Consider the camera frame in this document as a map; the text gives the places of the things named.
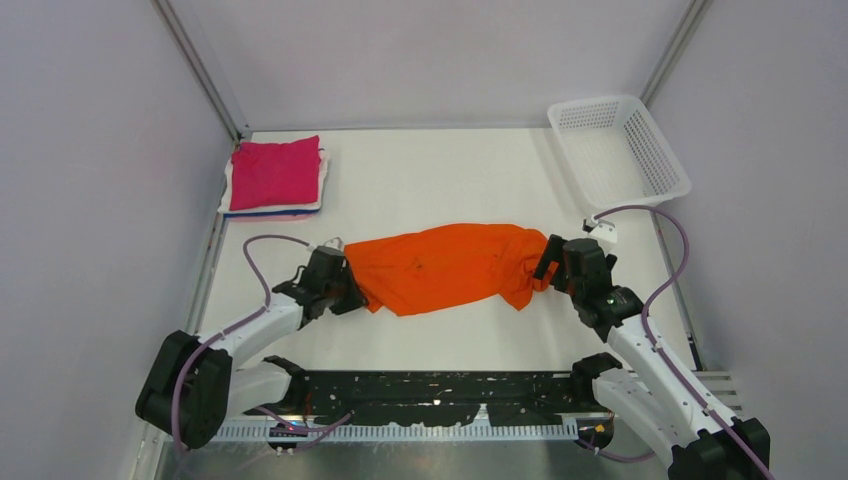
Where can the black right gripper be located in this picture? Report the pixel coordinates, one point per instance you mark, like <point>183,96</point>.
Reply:
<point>554,252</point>

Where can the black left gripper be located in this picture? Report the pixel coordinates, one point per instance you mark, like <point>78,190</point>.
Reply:
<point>355,299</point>

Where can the orange t shirt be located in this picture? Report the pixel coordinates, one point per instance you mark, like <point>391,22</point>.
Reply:
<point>449,266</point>

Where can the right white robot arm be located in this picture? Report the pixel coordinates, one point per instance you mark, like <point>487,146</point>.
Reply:
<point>641,379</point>

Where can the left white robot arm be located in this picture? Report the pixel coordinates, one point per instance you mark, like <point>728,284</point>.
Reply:
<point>197,381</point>

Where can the white plastic laundry basket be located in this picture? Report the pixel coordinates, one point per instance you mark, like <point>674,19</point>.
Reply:
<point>615,153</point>

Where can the magenta folded t shirt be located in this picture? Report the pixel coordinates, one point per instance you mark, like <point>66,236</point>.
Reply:
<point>261,175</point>

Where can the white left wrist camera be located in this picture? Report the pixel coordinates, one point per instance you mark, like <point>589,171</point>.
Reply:
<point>336,243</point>

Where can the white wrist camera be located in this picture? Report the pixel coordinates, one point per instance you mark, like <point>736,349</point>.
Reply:
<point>336,243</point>
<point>600,230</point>

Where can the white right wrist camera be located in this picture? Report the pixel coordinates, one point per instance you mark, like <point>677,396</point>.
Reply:
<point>600,230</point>

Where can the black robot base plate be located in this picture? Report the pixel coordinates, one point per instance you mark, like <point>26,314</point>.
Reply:
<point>437,398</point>

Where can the aluminium frame rail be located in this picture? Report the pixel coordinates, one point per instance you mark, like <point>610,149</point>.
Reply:
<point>480,427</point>

